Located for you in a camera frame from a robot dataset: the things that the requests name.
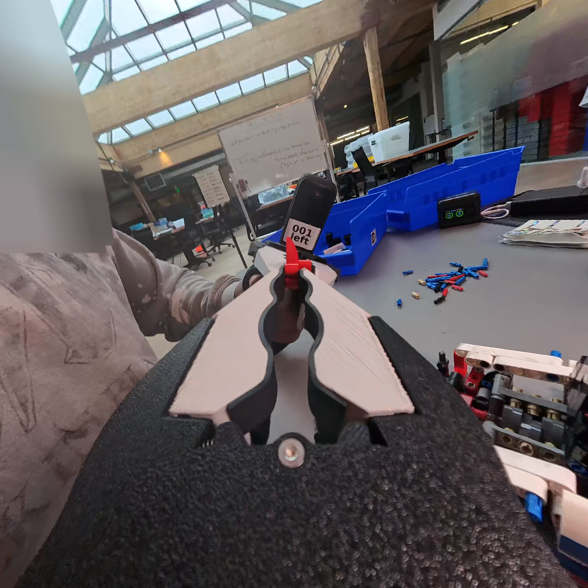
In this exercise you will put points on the large blue plastic bin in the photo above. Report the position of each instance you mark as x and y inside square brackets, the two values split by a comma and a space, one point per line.
[459, 183]

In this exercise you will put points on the whiteboard on stand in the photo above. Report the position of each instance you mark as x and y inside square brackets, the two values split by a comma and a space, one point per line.
[271, 147]

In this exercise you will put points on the toy brick race car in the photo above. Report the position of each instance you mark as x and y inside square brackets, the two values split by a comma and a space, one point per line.
[528, 413]

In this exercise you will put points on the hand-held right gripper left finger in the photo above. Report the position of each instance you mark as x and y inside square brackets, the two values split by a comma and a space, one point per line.
[229, 363]

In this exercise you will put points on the flip chart paper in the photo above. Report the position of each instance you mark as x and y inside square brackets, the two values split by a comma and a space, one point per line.
[211, 186]

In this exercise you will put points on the person's grey patterned sweatshirt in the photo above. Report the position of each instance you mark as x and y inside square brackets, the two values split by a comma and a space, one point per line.
[59, 390]

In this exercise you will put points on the white storage boxes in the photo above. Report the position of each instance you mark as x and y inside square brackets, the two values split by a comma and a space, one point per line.
[386, 140]

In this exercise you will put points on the pile of small connector pins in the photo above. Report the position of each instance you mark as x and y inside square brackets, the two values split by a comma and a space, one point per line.
[450, 280]

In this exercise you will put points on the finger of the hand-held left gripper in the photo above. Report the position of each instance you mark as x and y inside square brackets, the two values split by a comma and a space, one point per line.
[324, 273]
[268, 262]

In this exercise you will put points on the black power bank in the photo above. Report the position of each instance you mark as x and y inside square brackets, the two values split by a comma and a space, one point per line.
[458, 210]

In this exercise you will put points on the red brick connector piece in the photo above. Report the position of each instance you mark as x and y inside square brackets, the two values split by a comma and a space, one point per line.
[291, 271]

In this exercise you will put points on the grey desk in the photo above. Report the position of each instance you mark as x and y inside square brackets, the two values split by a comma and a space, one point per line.
[390, 330]

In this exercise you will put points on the folded sticker sheets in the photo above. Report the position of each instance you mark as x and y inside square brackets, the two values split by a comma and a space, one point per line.
[546, 233]

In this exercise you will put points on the red storage shelving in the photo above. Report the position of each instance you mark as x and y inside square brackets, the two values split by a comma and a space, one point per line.
[546, 119]

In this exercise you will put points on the black power adapter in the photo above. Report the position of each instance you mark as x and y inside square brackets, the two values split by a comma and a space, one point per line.
[551, 202]

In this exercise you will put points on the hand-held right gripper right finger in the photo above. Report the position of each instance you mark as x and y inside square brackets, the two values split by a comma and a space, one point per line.
[358, 363]

